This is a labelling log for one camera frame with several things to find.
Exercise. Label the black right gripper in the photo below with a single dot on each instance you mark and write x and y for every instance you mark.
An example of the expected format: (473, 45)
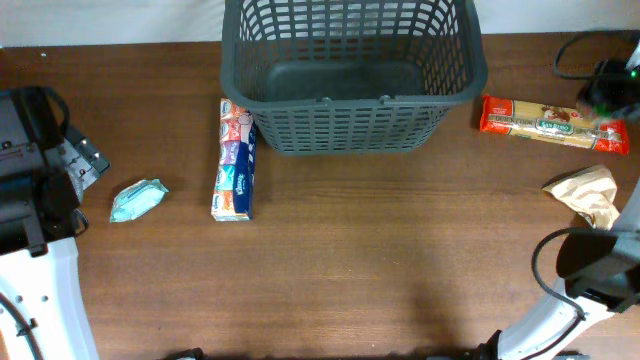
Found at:
(602, 88)

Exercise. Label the brown paper bag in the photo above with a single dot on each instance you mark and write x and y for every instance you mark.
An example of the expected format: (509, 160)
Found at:
(590, 193)

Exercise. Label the grey plastic mesh basket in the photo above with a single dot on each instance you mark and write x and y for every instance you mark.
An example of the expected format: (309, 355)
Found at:
(337, 77)

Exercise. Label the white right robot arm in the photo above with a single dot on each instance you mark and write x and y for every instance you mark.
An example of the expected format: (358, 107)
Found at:
(598, 277)

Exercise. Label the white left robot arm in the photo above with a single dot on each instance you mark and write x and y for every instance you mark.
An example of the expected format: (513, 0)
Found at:
(46, 167)

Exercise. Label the colourful Kleenex tissue pack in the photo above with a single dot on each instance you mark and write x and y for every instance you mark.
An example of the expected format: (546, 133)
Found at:
(233, 193)

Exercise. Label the San Remo spaghetti packet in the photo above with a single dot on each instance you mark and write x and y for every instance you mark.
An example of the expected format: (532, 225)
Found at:
(553, 124)

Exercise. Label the teal wet wipes packet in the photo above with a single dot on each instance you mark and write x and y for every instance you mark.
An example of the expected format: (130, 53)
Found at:
(136, 200)

